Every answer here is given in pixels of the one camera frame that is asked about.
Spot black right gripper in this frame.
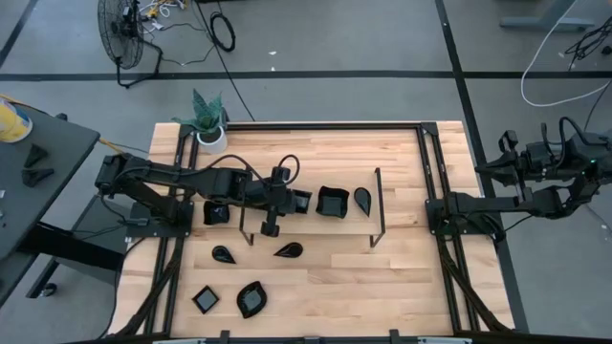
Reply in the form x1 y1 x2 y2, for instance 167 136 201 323
475 129 551 204

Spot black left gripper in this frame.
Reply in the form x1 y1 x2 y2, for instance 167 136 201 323
252 166 297 238

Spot small black square plate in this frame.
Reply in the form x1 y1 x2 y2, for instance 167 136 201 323
292 189 313 215
191 285 221 315

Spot black teardrop plate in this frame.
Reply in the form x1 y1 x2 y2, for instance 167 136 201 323
353 186 373 218
273 242 304 259
211 245 237 265

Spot black leaf-shaped plate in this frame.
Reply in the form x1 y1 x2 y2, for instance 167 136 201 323
235 280 269 320

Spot wooden riser shelf black legs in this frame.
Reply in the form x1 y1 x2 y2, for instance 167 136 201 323
237 166 386 248

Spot snake plant in white pot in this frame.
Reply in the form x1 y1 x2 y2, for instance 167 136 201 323
171 88 230 155

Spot black standing fan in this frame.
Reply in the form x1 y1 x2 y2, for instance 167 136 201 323
97 0 164 90

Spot black side table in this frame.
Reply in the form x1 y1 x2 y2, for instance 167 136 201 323
0 102 130 307

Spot black triangular part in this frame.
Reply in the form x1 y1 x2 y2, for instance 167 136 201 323
21 167 55 188
23 144 51 168

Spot yellow and blue round object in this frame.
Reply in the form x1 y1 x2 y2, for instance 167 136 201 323
0 97 33 144

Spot long white cable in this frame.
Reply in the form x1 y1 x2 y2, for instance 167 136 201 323
519 0 612 109

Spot black aluminium table frame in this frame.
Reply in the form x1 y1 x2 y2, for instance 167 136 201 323
114 119 517 344

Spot long black cable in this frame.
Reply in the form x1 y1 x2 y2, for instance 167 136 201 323
193 0 257 123

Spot tangled black cables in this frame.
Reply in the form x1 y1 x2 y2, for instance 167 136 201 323
563 16 612 63

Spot yellow cable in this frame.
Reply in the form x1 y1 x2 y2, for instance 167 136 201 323
98 137 149 157

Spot coiled black cable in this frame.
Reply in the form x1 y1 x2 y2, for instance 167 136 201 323
208 11 237 54

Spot cable clutter with power strip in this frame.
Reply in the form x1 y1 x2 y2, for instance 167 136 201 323
138 0 188 31

